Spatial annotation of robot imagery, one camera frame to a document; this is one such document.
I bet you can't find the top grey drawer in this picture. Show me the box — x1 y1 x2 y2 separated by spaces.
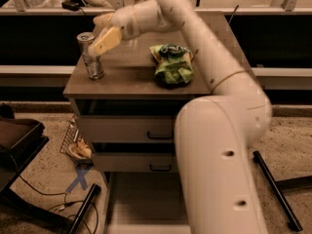
76 116 174 143

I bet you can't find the grey drawer cabinet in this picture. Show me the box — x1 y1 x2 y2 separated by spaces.
62 11 257 177

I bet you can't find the middle grey drawer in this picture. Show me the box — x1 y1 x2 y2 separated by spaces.
92 153 177 173

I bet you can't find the black cart left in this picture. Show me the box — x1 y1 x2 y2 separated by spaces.
0 103 48 191

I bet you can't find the black power adapter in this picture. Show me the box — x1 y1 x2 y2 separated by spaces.
61 1 80 12

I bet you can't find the bottom open grey drawer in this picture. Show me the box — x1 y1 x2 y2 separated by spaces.
104 173 191 234

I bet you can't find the black stand leg left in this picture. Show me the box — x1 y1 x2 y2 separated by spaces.
66 183 100 234

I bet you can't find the wire basket with items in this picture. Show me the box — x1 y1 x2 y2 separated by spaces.
59 117 92 164

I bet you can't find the black stand leg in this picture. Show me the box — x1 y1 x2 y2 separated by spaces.
66 183 100 234
253 151 312 232

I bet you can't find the black stand leg right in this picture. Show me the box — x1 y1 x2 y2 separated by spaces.
253 151 312 232

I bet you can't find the silver redbull can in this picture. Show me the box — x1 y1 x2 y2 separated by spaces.
77 32 104 80

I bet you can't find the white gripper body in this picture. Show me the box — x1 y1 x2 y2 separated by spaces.
110 0 170 40

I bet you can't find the green chip bag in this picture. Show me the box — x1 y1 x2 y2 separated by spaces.
149 44 194 85

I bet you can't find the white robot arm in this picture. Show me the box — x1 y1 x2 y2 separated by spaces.
89 0 272 234

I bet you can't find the black floor cable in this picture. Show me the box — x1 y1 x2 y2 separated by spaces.
13 153 99 234

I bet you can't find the blue tape cross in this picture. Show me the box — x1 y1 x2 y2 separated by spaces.
65 164 93 193

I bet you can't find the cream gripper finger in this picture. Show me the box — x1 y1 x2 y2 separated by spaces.
88 26 122 57
93 13 113 33

